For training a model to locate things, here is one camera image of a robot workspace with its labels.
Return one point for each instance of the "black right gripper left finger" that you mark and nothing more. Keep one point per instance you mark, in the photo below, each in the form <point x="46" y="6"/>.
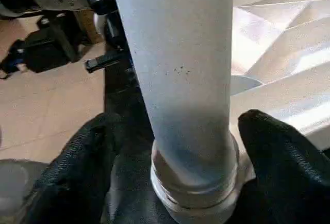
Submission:
<point x="72" y="177"/>

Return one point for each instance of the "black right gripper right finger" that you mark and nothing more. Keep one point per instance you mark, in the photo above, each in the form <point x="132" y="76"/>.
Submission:
<point x="288" y="182"/>

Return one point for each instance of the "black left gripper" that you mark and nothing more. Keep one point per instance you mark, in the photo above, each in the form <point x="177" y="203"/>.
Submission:
<point x="113" y="33"/>

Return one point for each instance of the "white plastic table leg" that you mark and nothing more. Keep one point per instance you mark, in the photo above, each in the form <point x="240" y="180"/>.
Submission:
<point x="180" y="53"/>

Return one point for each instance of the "brown printed cardboard box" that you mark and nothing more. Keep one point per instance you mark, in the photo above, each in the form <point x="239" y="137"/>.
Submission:
<point x="87" y="28"/>

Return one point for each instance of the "grey metal stand tube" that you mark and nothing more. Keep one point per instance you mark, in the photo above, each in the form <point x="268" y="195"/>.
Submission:
<point x="63" y="35"/>

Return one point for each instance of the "black floor bag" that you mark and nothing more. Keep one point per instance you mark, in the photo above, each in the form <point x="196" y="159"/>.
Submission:
<point x="41" y="53"/>

